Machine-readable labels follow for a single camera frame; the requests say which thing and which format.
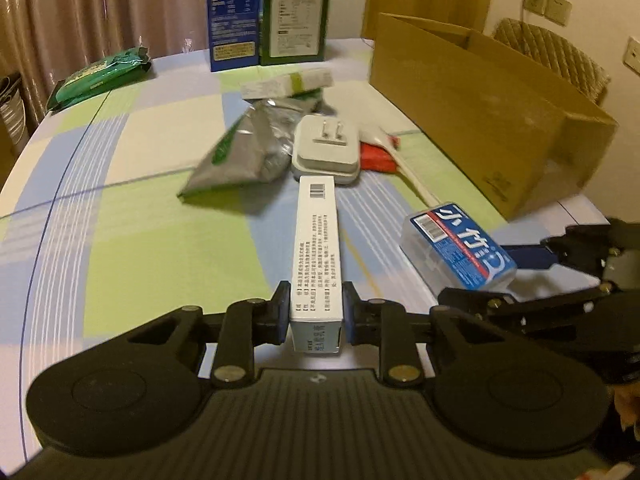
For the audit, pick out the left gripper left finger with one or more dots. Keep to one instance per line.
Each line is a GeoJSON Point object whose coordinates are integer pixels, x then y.
{"type": "Point", "coordinates": [248, 324]}

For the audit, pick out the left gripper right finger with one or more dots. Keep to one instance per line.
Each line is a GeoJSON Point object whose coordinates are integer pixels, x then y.
{"type": "Point", "coordinates": [384, 324]}

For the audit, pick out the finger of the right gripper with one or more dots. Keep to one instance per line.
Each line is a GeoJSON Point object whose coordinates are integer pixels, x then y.
{"type": "Point", "coordinates": [531, 257]}
{"type": "Point", "coordinates": [488, 304]}

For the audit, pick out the clear plastic case blue label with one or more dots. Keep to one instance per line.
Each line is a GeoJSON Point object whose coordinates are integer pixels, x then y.
{"type": "Point", "coordinates": [449, 249]}

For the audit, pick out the long white medicine box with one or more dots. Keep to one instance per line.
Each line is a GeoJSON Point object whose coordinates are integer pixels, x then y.
{"type": "Point", "coordinates": [316, 312]}

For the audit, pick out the red snack packet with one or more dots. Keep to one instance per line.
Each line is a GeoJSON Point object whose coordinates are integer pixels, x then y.
{"type": "Point", "coordinates": [375, 158]}

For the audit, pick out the silver green foil bag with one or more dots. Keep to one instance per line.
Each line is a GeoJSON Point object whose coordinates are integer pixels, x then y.
{"type": "Point", "coordinates": [257, 148]}

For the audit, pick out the white power adapter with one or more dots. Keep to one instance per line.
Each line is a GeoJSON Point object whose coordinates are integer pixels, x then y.
{"type": "Point", "coordinates": [326, 146]}

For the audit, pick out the white green box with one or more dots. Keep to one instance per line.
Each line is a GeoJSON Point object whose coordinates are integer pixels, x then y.
{"type": "Point", "coordinates": [286, 85]}

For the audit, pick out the person's hand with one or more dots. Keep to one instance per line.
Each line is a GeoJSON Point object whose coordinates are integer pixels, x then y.
{"type": "Point", "coordinates": [626, 401]}

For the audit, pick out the large brown cardboard box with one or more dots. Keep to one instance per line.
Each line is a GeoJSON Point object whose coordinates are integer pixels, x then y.
{"type": "Point", "coordinates": [523, 135]}

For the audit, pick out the checkered tablecloth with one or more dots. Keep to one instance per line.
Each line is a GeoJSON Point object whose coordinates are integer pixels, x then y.
{"type": "Point", "coordinates": [94, 240]}

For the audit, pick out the quilted chair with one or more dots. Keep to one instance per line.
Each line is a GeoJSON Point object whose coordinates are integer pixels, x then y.
{"type": "Point", "coordinates": [557, 54]}

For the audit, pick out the green wet wipes pack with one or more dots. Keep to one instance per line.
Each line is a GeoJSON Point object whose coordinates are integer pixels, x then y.
{"type": "Point", "coordinates": [102, 76]}

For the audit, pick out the green milk carton box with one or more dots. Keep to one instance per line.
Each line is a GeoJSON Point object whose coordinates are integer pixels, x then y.
{"type": "Point", "coordinates": [293, 31]}

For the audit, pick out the blue milk carton box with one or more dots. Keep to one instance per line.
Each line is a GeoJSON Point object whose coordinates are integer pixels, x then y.
{"type": "Point", "coordinates": [233, 34]}

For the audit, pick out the beige curtain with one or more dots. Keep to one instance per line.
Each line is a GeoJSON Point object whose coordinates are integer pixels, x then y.
{"type": "Point", "coordinates": [47, 40]}

